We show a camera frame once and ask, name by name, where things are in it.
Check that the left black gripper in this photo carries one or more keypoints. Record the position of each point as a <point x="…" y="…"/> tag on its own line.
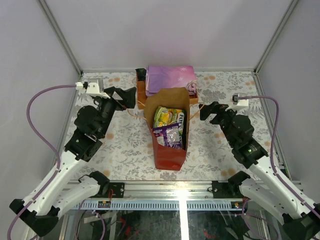
<point x="120" y="97"/>

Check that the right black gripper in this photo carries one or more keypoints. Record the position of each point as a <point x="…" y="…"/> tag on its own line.
<point x="206" y="110"/>

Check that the wooden organizer tray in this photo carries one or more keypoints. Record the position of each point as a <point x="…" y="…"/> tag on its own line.
<point x="141" y="94"/>

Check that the green Fox's candy bag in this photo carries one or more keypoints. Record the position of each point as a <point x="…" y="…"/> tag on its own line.
<point x="168" y="116"/>

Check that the purple Fox's candy bag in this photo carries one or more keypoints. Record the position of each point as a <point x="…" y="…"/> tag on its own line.
<point x="169" y="136"/>

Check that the red paper bag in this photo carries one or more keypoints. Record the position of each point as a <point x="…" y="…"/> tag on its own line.
<point x="168" y="158"/>

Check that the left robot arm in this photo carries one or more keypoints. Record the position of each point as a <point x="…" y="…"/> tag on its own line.
<point x="91" y="127"/>

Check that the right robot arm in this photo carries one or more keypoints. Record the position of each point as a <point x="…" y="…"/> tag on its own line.
<point x="298" y="214"/>

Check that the dark patterned cloth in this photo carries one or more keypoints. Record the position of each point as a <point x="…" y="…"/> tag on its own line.
<point x="141" y="74"/>

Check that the folded purple cloth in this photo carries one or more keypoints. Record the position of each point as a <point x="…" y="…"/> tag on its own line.
<point x="167" y="77"/>

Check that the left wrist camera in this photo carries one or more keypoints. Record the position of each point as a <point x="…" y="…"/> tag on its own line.
<point x="93" y="88"/>

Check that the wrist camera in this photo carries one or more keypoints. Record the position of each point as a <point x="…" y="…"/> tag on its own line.
<point x="239" y="102"/>
<point x="93" y="88"/>

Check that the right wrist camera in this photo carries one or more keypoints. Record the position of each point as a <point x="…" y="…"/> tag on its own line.
<point x="239" y="102"/>

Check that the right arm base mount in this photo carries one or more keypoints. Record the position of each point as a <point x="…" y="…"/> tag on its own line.
<point x="225" y="190"/>

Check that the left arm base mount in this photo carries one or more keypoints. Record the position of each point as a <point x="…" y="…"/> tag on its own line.
<point x="111" y="190"/>

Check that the aluminium frame rail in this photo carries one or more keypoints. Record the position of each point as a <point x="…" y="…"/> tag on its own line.
<point x="138" y="195"/>

